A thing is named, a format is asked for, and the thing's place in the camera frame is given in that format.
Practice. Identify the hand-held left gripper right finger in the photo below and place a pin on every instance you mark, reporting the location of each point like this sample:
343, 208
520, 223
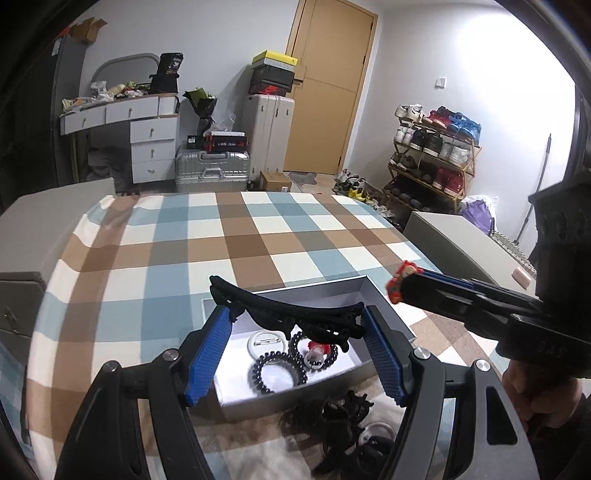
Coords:
385, 355

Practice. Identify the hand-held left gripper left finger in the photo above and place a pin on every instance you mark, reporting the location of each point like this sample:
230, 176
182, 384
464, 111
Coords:
205, 355

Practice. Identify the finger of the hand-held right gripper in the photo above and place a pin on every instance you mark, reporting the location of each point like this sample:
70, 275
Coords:
452, 304
489, 293

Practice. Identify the red hair clip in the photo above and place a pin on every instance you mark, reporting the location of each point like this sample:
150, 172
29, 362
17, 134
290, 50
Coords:
402, 282

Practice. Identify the white round badge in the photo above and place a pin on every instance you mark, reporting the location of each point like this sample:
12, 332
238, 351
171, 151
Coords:
265, 342

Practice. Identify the silver rectangular box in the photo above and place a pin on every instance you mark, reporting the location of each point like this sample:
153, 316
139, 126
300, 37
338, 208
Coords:
332, 300

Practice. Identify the black banana hair clip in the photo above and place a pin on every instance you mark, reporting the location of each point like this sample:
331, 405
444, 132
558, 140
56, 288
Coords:
286, 311

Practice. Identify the person's right hand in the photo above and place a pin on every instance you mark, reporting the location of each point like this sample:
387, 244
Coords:
531, 390

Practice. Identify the pink soap bar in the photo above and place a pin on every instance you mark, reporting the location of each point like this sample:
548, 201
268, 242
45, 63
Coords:
521, 278

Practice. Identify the white wicker basket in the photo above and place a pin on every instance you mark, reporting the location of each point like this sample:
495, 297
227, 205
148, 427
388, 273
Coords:
512, 247

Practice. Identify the large black claw hair clip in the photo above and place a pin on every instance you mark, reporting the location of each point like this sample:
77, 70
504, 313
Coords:
341, 415

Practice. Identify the purple bag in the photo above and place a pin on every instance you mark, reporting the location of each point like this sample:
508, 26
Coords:
480, 214

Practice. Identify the checked tablecloth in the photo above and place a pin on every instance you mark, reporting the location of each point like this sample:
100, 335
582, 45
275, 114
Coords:
184, 249

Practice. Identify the pile of shoes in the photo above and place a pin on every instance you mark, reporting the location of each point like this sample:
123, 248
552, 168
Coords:
360, 191

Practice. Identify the wooden shoe rack with shoes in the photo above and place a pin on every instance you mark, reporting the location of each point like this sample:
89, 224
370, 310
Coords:
434, 157

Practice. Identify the silver suitcase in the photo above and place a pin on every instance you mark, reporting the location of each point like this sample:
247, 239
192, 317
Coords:
212, 170

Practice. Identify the small brown cardboard box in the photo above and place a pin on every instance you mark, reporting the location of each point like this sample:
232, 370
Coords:
275, 181

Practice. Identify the grey floor mat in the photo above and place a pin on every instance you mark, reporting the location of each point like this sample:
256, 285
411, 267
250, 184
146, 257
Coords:
302, 178

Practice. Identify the small black box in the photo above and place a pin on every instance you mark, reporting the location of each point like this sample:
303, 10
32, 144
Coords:
195, 142

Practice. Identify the black box red trim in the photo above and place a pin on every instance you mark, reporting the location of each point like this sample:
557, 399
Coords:
226, 142

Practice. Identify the white suitcase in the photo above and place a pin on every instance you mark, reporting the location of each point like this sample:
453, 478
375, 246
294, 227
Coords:
268, 138

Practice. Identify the clear plastic bag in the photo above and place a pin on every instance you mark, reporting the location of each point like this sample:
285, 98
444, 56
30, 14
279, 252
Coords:
226, 123

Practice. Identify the black wrapped flower bouquet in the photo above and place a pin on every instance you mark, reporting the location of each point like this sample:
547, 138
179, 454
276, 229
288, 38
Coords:
203, 110

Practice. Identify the grey dressing table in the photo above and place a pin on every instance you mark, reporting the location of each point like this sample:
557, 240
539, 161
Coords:
134, 120

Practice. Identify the wooden door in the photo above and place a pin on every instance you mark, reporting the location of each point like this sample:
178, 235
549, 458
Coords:
328, 92

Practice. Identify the black and red shoe box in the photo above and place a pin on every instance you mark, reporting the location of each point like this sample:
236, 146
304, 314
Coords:
270, 88

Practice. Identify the black paper bag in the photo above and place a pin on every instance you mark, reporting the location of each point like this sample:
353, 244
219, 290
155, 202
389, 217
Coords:
167, 76

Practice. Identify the black wardrobe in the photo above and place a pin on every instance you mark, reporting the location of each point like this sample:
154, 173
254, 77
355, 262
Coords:
27, 129

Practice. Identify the arched grey mirror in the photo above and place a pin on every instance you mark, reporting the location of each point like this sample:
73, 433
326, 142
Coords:
120, 69

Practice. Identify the dark grey tall cabinet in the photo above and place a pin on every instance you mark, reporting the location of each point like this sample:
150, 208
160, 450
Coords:
67, 78

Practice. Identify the open cardboard box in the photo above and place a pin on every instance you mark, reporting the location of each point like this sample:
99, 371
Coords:
87, 30

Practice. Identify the white wall switch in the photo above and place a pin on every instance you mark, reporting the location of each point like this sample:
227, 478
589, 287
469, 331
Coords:
441, 82

